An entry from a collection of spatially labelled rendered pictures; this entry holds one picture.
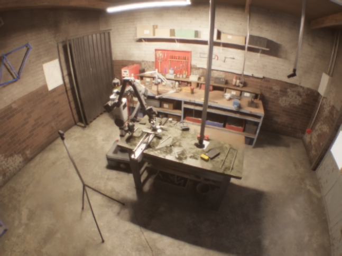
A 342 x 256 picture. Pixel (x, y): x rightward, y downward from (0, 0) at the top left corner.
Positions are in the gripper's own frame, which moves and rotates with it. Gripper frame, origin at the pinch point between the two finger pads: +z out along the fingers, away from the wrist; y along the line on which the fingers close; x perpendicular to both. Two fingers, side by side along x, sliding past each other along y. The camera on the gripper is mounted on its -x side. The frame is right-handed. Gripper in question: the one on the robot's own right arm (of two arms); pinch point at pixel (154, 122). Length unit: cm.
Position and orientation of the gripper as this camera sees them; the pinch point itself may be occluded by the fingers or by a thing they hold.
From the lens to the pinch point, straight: 231.6
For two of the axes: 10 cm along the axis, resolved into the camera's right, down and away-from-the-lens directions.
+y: 1.7, -5.5, 8.2
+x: -8.5, 3.3, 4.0
